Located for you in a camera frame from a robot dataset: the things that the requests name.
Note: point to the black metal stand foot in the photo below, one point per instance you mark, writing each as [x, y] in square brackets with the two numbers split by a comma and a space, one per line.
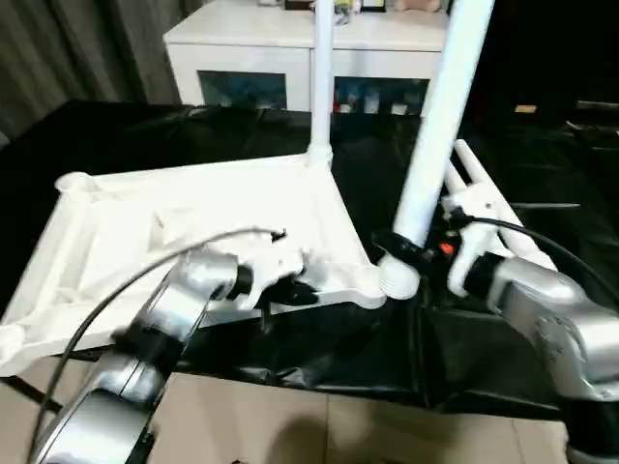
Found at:
[34, 394]

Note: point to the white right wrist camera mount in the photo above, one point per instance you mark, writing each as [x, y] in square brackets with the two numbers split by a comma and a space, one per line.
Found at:
[471, 222]

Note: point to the white plastic table top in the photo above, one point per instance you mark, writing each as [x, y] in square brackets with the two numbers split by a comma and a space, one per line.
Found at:
[145, 203]

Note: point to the grey curtain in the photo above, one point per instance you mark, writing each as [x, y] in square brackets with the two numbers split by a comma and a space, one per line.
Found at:
[72, 48]

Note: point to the small red white figure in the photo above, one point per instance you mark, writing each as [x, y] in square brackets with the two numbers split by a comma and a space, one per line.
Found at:
[348, 102]

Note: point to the white cabinet with glass doors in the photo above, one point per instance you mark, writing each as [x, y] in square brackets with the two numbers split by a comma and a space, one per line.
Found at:
[242, 43]

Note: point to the white plastic table leg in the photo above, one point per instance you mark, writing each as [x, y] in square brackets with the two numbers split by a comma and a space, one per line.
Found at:
[512, 227]
[321, 72]
[454, 179]
[435, 145]

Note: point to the black mat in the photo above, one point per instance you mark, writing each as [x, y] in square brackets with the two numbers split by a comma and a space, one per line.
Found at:
[97, 135]

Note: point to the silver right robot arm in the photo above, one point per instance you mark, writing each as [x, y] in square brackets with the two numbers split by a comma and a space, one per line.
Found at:
[541, 309]

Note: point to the beige plush toy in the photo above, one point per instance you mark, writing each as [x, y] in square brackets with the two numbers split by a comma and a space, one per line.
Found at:
[418, 5]

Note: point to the grey crumpled bundle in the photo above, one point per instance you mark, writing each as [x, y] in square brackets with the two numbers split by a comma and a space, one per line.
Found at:
[342, 14]

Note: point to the dark picture frame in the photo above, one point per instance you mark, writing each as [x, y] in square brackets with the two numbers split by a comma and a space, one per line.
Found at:
[374, 5]

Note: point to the small yellow box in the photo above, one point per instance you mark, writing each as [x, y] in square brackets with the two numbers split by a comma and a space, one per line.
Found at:
[525, 108]

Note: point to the white jar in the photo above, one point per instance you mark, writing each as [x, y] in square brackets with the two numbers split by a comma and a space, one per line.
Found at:
[398, 108]
[371, 102]

